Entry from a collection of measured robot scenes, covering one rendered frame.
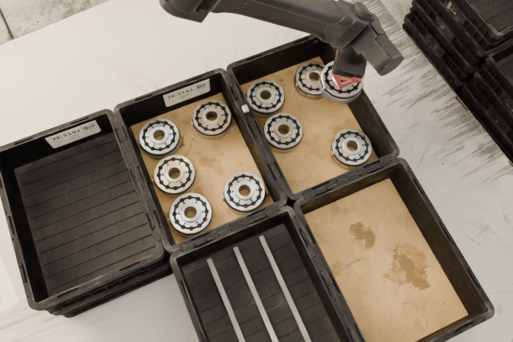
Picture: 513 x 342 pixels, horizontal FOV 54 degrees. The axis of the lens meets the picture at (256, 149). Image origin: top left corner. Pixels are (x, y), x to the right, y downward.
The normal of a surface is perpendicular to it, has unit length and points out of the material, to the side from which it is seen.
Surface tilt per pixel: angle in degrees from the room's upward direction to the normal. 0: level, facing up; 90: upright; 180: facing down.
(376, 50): 49
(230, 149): 0
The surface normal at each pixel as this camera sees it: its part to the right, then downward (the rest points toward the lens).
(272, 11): 0.45, 0.81
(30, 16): 0.03, -0.39
